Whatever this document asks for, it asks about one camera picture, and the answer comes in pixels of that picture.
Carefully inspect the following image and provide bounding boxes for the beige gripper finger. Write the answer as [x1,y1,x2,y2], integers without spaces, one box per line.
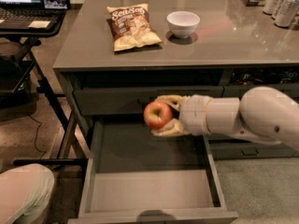
[151,119,188,137]
[156,94,189,111]

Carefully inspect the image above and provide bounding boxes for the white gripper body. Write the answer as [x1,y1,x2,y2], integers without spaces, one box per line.
[179,95,211,135]

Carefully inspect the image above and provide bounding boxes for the red apple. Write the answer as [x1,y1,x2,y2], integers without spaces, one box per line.
[143,101,173,130]

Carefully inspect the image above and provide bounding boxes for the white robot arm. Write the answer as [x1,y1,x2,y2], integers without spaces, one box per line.
[151,87,299,151]

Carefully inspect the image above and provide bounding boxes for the grey top right drawer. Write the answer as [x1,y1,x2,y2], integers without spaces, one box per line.
[222,83,299,99]

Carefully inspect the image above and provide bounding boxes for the grey top left drawer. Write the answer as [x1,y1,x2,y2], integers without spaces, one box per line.
[73,86,222,116]

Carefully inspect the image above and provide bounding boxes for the open grey middle drawer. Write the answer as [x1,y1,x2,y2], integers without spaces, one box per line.
[67,120,238,224]

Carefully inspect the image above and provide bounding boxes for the white ceramic bowl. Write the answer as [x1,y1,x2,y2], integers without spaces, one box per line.
[166,11,200,38]

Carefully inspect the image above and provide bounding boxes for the sea salt chips bag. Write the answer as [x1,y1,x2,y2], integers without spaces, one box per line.
[107,4,162,51]

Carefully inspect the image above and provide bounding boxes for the white can right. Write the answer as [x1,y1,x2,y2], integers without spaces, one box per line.
[274,0,299,28]

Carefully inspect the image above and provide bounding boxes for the black smartphone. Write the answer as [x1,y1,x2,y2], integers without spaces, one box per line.
[41,0,70,10]

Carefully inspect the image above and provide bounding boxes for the person knee beige trousers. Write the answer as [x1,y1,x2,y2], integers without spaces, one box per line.
[0,163,55,224]

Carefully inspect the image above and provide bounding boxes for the yellow sticky note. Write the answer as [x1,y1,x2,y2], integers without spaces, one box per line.
[28,21,50,29]

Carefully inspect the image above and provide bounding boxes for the black laptop stand cart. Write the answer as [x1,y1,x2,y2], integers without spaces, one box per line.
[1,12,88,168]

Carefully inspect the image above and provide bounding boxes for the open laptop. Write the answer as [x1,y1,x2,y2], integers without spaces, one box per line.
[0,0,64,31]

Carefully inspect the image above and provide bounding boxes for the black cable on floor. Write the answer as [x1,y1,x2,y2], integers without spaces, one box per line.
[24,109,48,161]

